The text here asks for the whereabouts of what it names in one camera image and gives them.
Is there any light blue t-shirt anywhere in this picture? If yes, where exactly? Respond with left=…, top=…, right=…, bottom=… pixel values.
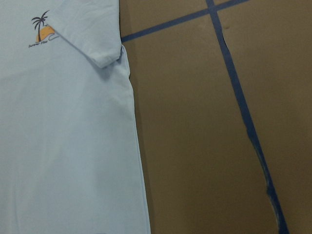
left=0, top=0, right=151, bottom=234

